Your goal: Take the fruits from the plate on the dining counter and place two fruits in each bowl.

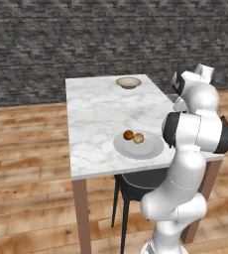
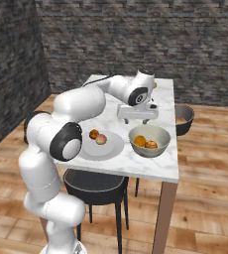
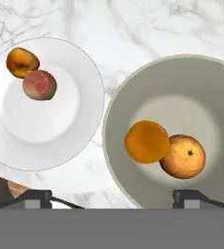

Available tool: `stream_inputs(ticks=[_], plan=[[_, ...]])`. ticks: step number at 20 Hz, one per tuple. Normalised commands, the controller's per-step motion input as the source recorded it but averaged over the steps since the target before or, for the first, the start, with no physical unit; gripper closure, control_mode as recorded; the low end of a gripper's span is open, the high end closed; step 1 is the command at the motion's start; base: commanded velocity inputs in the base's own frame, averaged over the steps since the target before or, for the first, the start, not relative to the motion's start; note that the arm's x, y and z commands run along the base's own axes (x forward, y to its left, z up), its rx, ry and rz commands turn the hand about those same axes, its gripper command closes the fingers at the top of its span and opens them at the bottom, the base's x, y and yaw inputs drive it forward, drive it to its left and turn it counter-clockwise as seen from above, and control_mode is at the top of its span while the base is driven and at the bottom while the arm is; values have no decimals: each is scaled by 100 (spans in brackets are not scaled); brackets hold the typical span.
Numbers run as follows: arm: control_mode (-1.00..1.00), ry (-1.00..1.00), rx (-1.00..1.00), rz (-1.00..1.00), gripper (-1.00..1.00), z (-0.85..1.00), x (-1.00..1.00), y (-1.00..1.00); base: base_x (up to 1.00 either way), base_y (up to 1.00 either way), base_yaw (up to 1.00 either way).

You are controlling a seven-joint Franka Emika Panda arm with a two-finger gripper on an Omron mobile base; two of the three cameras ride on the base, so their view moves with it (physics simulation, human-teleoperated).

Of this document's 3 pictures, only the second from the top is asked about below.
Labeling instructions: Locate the grey round plate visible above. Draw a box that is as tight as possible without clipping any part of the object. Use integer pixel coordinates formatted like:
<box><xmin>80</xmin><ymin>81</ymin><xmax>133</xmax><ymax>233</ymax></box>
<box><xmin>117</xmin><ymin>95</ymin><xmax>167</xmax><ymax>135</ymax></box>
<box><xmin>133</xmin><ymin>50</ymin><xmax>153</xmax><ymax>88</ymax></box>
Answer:
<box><xmin>77</xmin><ymin>129</ymin><xmax>126</xmax><ymax>163</ymax></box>

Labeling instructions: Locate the marble top dining table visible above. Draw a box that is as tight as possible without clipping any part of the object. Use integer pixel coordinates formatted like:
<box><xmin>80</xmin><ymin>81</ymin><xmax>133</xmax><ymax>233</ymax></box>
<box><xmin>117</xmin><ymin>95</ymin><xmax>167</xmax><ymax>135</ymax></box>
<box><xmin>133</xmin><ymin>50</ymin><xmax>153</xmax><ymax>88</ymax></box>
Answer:
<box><xmin>55</xmin><ymin>74</ymin><xmax>180</xmax><ymax>254</ymax></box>

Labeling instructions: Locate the orange round fruit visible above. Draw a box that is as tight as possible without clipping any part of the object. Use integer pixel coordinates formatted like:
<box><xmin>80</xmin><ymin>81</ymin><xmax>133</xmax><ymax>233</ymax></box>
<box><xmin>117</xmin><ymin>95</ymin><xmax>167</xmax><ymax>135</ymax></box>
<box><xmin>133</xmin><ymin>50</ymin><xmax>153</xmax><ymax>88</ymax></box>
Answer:
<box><xmin>133</xmin><ymin>135</ymin><xmax>148</xmax><ymax>148</ymax></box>

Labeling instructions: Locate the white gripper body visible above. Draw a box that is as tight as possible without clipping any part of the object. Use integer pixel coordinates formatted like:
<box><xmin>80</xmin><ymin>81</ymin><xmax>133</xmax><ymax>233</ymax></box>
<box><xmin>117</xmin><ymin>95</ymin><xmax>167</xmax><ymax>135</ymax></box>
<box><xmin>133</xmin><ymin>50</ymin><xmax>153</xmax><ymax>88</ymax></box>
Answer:
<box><xmin>116</xmin><ymin>103</ymin><xmax>160</xmax><ymax>121</ymax></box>

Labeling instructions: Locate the pink yellow peach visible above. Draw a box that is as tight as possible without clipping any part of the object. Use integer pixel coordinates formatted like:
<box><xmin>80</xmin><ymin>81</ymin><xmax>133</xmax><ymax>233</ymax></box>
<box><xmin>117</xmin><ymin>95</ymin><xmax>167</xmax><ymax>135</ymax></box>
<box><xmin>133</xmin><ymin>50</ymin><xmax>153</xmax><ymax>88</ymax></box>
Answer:
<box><xmin>95</xmin><ymin>133</ymin><xmax>108</xmax><ymax>146</ymax></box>

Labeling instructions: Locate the pale green bowl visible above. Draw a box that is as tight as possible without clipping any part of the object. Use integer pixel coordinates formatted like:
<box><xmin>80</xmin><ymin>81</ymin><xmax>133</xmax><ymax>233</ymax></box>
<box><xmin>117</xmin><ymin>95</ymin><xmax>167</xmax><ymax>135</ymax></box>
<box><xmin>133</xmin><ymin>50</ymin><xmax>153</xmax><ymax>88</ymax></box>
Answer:
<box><xmin>128</xmin><ymin>124</ymin><xmax>171</xmax><ymax>159</ymax></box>

